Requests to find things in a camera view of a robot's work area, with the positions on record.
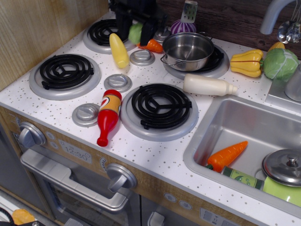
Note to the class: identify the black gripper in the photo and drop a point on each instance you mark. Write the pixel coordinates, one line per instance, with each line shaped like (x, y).
(144, 11)

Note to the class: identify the green toy broccoli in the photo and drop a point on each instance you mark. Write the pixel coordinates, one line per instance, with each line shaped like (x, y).
(135, 32)

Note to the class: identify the steel pot lid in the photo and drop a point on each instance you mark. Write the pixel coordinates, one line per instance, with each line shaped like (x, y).
(283, 166)

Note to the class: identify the silver stovetop knob back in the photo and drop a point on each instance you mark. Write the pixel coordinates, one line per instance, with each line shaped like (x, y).
(161, 34)

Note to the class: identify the silver stovetop knob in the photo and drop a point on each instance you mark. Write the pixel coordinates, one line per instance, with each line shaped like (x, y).
(161, 34)
(142, 57)
(119, 82)
(86, 115)

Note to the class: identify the short orange toy carrot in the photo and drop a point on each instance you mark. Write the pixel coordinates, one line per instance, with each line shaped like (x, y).
(152, 46)

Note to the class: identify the yellow toy corn cob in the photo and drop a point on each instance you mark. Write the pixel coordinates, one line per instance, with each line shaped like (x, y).
(118, 50)

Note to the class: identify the silver stovetop knob middle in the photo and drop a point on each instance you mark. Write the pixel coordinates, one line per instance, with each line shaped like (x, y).
(142, 57)

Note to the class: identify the purple toy onion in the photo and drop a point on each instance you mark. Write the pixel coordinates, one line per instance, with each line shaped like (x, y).
(178, 26)

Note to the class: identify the back left stove burner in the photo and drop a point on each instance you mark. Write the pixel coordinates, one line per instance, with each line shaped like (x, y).
(96, 37)

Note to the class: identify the stove burner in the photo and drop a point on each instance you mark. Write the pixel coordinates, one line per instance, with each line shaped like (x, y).
(96, 37)
(64, 77)
(217, 65)
(159, 112)

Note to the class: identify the hanging slotted spatula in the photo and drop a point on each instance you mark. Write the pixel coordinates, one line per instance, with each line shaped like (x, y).
(189, 11)

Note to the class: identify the silver stovetop knob lower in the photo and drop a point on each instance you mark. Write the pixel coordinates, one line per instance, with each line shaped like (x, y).
(119, 82)

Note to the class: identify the red toy ketchup bottle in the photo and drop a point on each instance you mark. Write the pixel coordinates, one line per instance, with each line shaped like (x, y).
(108, 115)

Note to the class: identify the cream toy bottle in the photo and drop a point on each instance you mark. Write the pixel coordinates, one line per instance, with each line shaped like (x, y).
(203, 85)

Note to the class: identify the front right stove burner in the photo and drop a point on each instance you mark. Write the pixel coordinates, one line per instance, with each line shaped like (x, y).
(159, 112)

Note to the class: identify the front left stove burner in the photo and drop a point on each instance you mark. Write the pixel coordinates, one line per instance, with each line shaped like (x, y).
(64, 77)

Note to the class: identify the back right stove burner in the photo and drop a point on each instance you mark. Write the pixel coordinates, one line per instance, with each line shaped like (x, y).
(217, 65)

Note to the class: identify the silver stovetop knob front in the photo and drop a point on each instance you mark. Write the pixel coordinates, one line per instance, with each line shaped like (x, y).
(86, 115)

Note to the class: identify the yellow toy bell pepper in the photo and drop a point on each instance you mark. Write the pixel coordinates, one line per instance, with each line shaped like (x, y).
(248, 63)

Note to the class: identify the silver faucet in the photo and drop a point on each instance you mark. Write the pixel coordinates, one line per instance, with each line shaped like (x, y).
(272, 13)

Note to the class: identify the small yellow toy vegetable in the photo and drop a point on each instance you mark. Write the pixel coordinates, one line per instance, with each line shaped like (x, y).
(277, 45)

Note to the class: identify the green toy cabbage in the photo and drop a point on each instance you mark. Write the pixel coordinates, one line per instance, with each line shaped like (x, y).
(280, 64)

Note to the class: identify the right oven dial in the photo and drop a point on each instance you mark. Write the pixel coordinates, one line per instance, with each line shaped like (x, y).
(120, 177)

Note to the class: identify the oven dial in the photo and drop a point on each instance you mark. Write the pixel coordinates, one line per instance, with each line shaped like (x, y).
(120, 177)
(30, 135)

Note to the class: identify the hanging metal spoons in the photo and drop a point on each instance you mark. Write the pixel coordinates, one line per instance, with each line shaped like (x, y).
(290, 31)

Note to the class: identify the left oven dial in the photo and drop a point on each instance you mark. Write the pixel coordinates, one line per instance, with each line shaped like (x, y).
(30, 135)

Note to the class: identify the long orange toy carrot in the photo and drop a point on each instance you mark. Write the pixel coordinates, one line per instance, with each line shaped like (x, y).
(226, 156)

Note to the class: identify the silver sink basin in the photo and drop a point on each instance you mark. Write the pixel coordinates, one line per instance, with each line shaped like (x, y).
(231, 120)

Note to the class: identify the green labelled toy can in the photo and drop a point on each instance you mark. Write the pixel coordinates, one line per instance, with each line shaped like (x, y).
(243, 178)

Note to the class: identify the orange object on floor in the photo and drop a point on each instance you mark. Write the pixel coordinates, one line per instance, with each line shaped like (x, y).
(22, 216)

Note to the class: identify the light green plate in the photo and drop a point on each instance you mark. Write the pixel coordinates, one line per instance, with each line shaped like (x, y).
(289, 194)

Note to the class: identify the steel pot with handles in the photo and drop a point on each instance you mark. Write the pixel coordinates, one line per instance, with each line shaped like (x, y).
(187, 51)

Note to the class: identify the silver oven door handle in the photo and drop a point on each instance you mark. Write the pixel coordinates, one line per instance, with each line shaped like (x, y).
(60, 175)

